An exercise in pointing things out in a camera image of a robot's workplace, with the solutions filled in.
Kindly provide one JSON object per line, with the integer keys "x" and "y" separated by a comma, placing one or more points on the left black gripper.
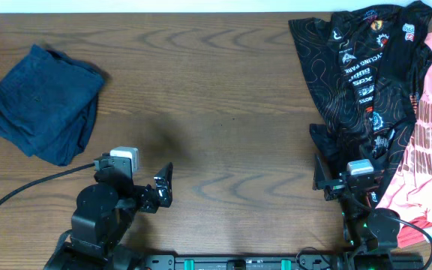
{"x": 155, "y": 196}

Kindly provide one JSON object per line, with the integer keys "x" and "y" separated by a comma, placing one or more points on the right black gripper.
{"x": 336, "y": 187}

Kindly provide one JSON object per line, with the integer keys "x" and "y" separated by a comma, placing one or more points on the navy blue shorts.
{"x": 44, "y": 92}
{"x": 62, "y": 147}

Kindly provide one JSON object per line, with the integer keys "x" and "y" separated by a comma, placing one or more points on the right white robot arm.
{"x": 371, "y": 232}

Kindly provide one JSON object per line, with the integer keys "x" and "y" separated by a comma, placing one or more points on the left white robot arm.
{"x": 104, "y": 212}

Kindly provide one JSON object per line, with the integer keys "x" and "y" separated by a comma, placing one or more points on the black printed cycling jersey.
{"x": 365, "y": 71}

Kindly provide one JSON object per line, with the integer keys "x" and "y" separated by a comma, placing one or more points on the folded navy blue shorts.
{"x": 62, "y": 147}

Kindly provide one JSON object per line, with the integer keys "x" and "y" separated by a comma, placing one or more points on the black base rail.
{"x": 310, "y": 260}

